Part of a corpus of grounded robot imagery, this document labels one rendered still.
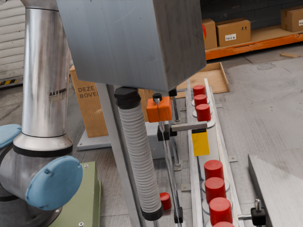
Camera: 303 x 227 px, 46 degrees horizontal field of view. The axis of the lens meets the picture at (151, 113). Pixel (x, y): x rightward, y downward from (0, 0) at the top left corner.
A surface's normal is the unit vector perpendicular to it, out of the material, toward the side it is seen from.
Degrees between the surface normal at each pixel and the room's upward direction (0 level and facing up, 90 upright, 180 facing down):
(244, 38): 91
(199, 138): 90
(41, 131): 79
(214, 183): 3
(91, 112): 90
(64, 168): 101
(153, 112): 90
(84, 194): 4
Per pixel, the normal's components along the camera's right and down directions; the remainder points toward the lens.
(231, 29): 0.08, 0.40
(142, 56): -0.62, 0.43
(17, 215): 0.24, 0.13
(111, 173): -0.17, -0.89
